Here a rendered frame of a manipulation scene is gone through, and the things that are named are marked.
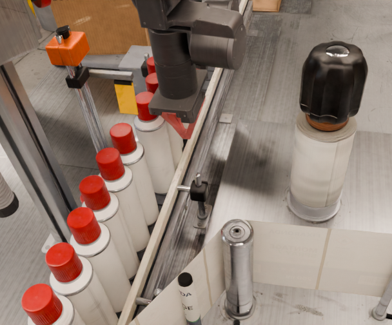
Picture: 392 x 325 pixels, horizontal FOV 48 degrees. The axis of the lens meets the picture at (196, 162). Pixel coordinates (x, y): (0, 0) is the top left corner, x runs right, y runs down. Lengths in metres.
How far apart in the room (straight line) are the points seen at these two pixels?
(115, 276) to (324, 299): 0.30
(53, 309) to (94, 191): 0.15
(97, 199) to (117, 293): 0.15
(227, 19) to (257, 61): 0.65
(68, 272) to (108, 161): 0.16
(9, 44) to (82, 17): 0.82
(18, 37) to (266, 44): 0.93
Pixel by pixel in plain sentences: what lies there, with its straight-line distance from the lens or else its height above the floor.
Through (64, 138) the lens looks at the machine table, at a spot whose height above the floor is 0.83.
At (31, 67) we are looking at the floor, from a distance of 3.07.
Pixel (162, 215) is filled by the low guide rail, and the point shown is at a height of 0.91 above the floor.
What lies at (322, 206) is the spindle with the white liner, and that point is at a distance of 0.73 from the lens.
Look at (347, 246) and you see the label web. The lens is 0.56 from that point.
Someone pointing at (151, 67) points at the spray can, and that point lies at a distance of 0.75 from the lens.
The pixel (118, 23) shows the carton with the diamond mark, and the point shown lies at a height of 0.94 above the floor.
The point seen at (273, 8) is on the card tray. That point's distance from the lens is 1.45.
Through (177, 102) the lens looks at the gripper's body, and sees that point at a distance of 0.63.
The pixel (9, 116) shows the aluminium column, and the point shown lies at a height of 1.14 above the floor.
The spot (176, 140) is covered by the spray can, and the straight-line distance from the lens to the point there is 0.79.
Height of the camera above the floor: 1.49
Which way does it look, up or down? 46 degrees down
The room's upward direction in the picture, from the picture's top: 7 degrees counter-clockwise
